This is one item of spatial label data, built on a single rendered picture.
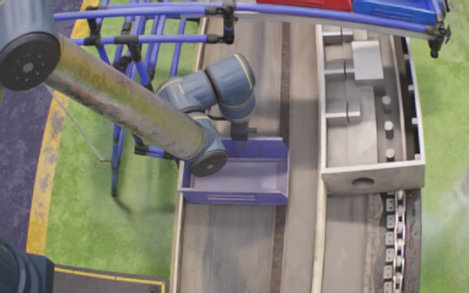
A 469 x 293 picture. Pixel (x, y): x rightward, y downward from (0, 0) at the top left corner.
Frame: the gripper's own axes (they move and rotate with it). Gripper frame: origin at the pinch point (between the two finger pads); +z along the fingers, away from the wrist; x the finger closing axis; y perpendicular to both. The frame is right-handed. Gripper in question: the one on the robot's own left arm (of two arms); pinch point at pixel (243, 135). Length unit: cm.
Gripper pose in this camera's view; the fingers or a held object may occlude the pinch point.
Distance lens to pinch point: 199.5
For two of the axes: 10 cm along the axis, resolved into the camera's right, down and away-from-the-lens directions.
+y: 9.9, 0.1, -1.2
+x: 0.6, -8.9, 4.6
